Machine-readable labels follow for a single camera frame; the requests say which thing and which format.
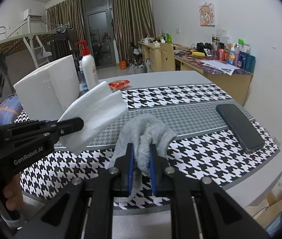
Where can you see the white air conditioner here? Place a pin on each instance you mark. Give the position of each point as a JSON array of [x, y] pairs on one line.
[[28, 14]]

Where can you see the white styrofoam box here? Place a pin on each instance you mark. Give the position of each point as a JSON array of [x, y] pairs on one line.
[[48, 91]]

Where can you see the light wooden desk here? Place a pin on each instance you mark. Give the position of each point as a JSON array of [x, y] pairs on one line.
[[153, 53]]

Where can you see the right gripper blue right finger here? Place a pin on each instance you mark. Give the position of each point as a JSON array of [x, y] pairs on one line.
[[152, 152]]

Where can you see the black smartphone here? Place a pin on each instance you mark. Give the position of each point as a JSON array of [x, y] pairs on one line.
[[242, 128]]

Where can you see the metal bunk bed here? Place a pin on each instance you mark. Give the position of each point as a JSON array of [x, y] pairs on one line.
[[27, 47]]

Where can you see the brown right curtain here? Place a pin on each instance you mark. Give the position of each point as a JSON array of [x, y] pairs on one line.
[[132, 20]]

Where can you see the anime girl poster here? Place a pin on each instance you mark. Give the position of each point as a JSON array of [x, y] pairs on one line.
[[207, 14]]

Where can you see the white cloth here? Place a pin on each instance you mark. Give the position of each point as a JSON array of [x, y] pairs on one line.
[[98, 108]]

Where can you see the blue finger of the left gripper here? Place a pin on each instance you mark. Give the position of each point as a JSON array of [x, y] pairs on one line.
[[66, 127]]

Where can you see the red snack packet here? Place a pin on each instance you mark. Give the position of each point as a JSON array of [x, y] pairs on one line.
[[118, 84]]

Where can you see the white red pump bottle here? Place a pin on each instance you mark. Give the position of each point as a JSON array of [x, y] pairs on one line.
[[88, 66]]

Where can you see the brown left curtain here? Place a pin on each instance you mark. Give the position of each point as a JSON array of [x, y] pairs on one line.
[[68, 12]]

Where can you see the orange bucket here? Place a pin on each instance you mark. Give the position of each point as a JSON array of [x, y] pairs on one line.
[[123, 65]]

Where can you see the blue plaid quilt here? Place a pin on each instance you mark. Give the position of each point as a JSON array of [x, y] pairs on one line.
[[10, 109]]

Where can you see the brown curtain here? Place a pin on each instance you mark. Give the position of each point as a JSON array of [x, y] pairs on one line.
[[68, 12], [132, 20]]

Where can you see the glass balcony door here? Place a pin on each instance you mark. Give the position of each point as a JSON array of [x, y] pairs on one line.
[[98, 22]]

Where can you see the houndstooth table cloth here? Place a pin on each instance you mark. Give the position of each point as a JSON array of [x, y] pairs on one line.
[[176, 111]]

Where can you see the grey sock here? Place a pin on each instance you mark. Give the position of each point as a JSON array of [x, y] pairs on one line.
[[141, 131]]

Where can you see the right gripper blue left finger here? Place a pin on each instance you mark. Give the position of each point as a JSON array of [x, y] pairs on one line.
[[130, 153]]

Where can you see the person's left hand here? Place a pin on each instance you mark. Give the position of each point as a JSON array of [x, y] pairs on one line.
[[13, 193]]

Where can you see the wooden smiley chair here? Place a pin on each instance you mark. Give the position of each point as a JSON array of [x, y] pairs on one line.
[[167, 57]]

